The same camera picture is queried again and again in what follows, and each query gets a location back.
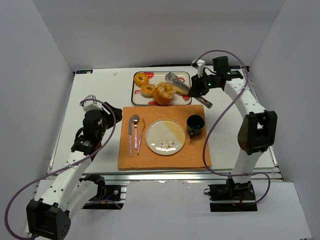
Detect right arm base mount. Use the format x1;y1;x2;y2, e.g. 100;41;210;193
203;177;258;213

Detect pink handled fork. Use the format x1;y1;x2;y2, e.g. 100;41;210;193
137;118;146;156

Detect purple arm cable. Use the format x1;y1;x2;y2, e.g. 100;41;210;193
202;49;272;207
4;98;117;238

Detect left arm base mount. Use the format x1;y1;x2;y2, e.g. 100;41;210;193
78;174;124;210

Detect dark green mug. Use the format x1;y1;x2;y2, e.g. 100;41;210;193
186;114;205;139

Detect strawberry pattern tray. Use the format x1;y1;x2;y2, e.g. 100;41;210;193
131;71;192;106

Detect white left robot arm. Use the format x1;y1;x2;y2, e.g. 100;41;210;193
26;98;123;240

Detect aluminium table frame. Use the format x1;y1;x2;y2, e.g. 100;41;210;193
31;65;286;208

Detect glazed donut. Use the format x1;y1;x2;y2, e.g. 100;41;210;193
133;72;149;87
140;83;156;98

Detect cream ceramic plate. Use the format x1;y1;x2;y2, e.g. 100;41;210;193
145;118;186;156

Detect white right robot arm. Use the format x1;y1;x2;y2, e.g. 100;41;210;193
188;56;278;189

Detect orange cloth placemat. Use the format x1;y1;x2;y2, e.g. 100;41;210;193
117;104;207;170

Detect large orange swirl bread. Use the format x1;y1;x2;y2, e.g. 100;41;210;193
153;81;176;106

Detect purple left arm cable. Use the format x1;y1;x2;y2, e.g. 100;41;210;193
4;98;117;238

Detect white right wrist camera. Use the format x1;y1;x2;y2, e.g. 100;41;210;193
191;59;206;78

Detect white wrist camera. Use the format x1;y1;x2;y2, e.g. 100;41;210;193
79;94;102;112
191;59;206;78

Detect pink handled spoon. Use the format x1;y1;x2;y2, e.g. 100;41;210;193
132;114;140;150

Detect glazed donut in front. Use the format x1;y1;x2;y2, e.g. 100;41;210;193
140;83;156;98

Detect flat oval bread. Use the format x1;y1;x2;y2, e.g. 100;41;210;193
172;84;190;95

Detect metal serving tongs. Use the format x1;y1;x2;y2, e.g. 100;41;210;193
165;72;213;109

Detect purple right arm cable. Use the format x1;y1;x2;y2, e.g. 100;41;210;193
202;49;272;207

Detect pink handled knife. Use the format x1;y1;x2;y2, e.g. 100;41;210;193
128;117;133;157

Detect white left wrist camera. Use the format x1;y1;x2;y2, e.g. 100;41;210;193
79;94;102;112

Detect glazed donut at back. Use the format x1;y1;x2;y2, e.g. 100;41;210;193
133;72;149;87

